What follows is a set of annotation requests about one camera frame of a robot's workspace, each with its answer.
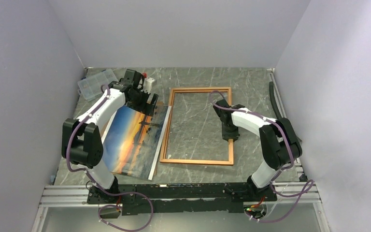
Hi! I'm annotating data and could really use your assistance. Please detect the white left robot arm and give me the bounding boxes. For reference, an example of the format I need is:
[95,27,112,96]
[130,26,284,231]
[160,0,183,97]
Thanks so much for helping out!
[61,69,158,203]

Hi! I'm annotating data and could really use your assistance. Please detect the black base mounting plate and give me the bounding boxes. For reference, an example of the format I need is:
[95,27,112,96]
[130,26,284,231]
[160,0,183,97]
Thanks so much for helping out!
[87,182,277,216]

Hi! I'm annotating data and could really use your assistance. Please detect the aluminium rail frame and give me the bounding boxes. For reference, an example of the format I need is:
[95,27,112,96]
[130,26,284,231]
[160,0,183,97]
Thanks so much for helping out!
[34,68,330,232]

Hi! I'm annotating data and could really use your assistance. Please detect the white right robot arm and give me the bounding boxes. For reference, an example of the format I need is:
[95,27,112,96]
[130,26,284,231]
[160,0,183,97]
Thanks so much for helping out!
[213,99,302,201]

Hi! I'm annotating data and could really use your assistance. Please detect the sunset landscape photo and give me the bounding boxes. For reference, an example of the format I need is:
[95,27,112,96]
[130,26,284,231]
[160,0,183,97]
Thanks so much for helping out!
[102,105,171,180]

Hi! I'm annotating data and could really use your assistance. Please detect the orange wooden picture frame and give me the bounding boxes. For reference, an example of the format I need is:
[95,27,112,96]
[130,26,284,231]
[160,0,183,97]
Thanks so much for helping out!
[159,87,234,166]

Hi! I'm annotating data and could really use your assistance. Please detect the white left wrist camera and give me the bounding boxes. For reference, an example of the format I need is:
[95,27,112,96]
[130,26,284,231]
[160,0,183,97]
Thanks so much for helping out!
[142,72,156,93]

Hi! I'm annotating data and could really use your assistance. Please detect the brown cardboard backing board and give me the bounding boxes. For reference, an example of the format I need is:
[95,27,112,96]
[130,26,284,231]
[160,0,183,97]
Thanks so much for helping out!
[100,102,169,137]

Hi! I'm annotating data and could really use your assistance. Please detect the black foam hose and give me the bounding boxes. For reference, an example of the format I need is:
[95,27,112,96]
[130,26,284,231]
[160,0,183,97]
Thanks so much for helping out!
[269,81,284,121]

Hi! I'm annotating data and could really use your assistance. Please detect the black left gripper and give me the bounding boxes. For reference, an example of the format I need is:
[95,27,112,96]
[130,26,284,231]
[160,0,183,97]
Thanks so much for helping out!
[126,87,158,116]

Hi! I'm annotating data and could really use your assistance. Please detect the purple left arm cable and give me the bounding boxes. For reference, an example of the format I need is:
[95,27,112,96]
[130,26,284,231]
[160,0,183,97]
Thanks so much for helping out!
[62,84,155,232]

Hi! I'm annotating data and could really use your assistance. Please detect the clear plastic compartment box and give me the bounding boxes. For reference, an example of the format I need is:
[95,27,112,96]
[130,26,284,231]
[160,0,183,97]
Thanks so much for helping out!
[77,69,117,101]

